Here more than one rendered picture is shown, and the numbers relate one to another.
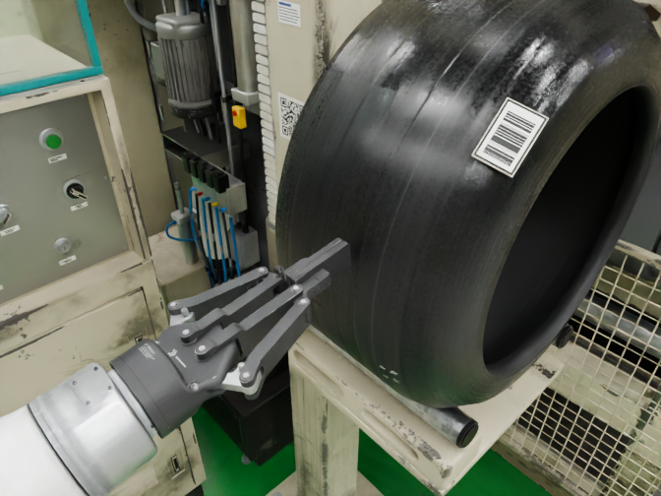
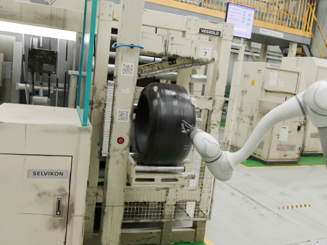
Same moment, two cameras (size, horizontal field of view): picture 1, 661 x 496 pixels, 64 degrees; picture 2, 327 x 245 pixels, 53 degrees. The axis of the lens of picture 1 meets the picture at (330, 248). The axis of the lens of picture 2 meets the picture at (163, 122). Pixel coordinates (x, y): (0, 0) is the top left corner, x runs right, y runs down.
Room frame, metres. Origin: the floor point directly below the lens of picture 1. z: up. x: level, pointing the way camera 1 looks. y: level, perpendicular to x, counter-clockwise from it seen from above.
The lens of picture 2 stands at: (-0.28, 1.79, 1.50)
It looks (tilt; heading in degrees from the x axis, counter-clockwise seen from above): 8 degrees down; 295
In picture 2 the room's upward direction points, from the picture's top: 7 degrees clockwise
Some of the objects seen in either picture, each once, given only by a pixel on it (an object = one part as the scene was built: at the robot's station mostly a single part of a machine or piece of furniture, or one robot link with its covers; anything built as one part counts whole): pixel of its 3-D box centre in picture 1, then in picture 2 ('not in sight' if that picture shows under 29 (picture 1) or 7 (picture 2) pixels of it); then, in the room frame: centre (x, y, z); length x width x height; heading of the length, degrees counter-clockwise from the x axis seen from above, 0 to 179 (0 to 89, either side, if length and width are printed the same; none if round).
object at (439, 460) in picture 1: (375, 391); (157, 178); (0.58, -0.07, 0.83); 0.36 x 0.09 x 0.06; 43
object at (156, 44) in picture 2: not in sight; (170, 47); (0.78, -0.48, 1.71); 0.61 x 0.25 x 0.15; 43
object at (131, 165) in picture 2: not in sight; (127, 161); (0.80, -0.06, 0.90); 0.40 x 0.03 x 0.10; 133
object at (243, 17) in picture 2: not in sight; (239, 21); (1.23, -4.17, 2.60); 0.60 x 0.05 x 0.55; 51
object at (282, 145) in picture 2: not in sight; (278, 131); (0.36, -5.20, 0.62); 0.91 x 0.58 x 1.25; 51
